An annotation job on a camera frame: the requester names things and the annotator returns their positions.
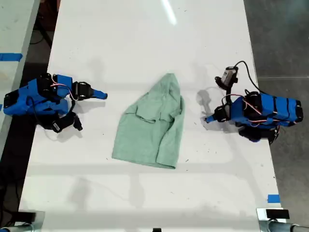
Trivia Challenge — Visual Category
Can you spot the pale green T-shirt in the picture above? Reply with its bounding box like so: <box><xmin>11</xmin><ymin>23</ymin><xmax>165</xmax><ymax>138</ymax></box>
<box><xmin>111</xmin><ymin>72</ymin><xmax>186</xmax><ymax>170</ymax></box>

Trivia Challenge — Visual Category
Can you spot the long blue tape strip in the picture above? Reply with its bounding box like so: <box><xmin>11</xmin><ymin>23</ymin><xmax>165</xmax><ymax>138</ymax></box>
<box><xmin>0</xmin><ymin>52</ymin><xmax>24</xmax><ymax>62</ymax></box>

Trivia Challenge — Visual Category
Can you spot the pale side table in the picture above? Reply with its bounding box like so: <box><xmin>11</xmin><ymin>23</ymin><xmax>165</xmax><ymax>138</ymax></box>
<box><xmin>0</xmin><ymin>0</ymin><xmax>41</xmax><ymax>155</ymax></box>

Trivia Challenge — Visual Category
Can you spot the square blue tape piece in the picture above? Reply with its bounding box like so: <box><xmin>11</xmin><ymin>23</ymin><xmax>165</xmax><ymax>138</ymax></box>
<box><xmin>267</xmin><ymin>193</ymin><xmax>281</xmax><ymax>204</ymax></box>

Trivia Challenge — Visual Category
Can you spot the small black box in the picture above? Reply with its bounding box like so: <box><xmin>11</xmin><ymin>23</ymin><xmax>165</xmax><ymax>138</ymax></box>
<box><xmin>17</xmin><ymin>211</ymin><xmax>37</xmax><ymax>222</ymax></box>
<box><xmin>266</xmin><ymin>209</ymin><xmax>290</xmax><ymax>220</ymax></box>

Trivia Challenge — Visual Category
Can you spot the metal table clamp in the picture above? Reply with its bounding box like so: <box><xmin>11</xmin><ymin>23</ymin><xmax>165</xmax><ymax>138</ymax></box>
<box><xmin>4</xmin><ymin>210</ymin><xmax>46</xmax><ymax>232</ymax></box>
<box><xmin>256</xmin><ymin>207</ymin><xmax>309</xmax><ymax>232</ymax></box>

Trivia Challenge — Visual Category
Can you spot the red white servo wire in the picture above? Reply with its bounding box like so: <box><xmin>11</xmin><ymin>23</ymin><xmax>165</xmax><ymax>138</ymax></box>
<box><xmin>51</xmin><ymin>82</ymin><xmax>74</xmax><ymax>101</ymax></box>
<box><xmin>242</xmin><ymin>96</ymin><xmax>276</xmax><ymax>128</ymax></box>

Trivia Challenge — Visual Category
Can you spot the curved black camera stalk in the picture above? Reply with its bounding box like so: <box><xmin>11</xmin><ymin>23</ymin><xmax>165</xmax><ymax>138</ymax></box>
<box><xmin>222</xmin><ymin>87</ymin><xmax>239</xmax><ymax>106</ymax></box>

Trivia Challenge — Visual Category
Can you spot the short black camera stalk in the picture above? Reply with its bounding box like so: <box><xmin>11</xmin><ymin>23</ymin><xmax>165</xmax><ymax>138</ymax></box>
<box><xmin>71</xmin><ymin>101</ymin><xmax>84</xmax><ymax>131</ymax></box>

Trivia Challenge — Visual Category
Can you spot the grey-topped black camera box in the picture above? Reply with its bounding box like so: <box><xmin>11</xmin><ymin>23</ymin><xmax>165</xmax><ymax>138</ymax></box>
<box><xmin>214</xmin><ymin>66</ymin><xmax>239</xmax><ymax>89</ymax></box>

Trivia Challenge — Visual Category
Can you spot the black labelled camera box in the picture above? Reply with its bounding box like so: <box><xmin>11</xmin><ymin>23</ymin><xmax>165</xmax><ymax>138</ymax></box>
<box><xmin>49</xmin><ymin>117</ymin><xmax>74</xmax><ymax>134</ymax></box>

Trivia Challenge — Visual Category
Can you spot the long black camera cable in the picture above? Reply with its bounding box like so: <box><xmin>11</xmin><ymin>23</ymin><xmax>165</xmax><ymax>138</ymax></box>
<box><xmin>234</xmin><ymin>60</ymin><xmax>263</xmax><ymax>94</ymax></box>

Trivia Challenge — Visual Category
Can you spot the thin black camera cable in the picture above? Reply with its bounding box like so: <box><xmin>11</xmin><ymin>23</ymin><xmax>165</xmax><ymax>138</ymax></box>
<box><xmin>32</xmin><ymin>96</ymin><xmax>53</xmax><ymax>131</ymax></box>

